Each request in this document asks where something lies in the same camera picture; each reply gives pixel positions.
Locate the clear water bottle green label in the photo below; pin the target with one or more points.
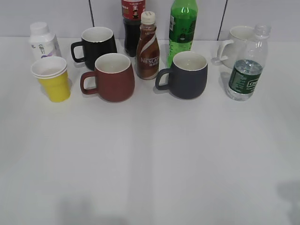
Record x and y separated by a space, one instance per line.
249 64

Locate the yellow paper cup stack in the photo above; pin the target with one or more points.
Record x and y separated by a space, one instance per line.
51 72

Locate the brown Nescafe coffee bottle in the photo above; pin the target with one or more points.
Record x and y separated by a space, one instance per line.
148 52

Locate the red-brown ceramic mug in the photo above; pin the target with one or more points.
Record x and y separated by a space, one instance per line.
114 78

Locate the dark grey ceramic mug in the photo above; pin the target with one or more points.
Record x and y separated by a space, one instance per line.
186 78

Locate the black ceramic mug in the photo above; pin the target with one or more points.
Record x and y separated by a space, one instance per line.
95 42

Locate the green soda bottle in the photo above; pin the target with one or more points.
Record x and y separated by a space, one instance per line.
183 18

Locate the dark cola bottle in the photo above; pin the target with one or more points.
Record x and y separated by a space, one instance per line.
131 12

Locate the white yogurt carton bottle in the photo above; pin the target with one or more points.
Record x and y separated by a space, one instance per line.
43 43

